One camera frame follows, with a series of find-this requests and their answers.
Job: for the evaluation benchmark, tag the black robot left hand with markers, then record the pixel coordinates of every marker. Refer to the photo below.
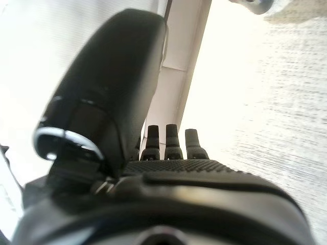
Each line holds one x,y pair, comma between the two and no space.
110,76

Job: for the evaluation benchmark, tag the silver robot left leg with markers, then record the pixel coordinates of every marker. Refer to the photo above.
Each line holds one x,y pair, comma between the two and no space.
253,5

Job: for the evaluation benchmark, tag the grey striped rug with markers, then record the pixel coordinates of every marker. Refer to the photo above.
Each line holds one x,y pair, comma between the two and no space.
268,102

